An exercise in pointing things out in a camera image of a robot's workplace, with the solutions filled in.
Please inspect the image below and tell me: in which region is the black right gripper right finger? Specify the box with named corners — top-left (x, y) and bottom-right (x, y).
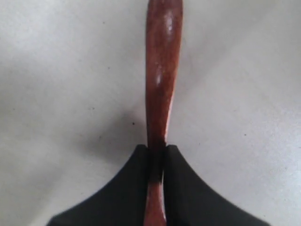
top-left (163, 145), bottom-right (268, 226)

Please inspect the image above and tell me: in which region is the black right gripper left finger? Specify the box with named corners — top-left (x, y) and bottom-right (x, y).
top-left (48, 145), bottom-right (149, 226)

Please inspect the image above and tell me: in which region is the red wooden spoon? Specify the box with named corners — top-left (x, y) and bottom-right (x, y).
top-left (143, 0), bottom-right (183, 226)

